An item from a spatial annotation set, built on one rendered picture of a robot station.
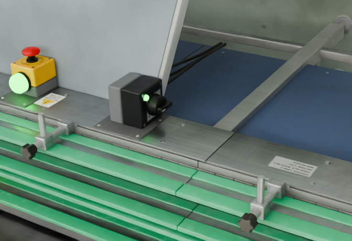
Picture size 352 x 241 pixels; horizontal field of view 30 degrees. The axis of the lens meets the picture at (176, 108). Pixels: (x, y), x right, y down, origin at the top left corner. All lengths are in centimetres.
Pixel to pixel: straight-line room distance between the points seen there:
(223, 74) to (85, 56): 35
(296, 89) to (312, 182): 42
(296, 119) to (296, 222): 36
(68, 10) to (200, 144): 42
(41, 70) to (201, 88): 36
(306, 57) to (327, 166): 51
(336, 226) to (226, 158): 24
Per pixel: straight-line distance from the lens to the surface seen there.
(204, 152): 122
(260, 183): 105
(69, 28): 144
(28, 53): 147
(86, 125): 134
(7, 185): 154
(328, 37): 178
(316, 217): 110
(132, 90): 128
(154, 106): 129
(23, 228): 161
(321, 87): 153
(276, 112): 141
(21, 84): 145
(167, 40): 129
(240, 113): 136
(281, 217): 109
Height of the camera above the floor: 176
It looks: 49 degrees down
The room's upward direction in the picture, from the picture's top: 128 degrees counter-clockwise
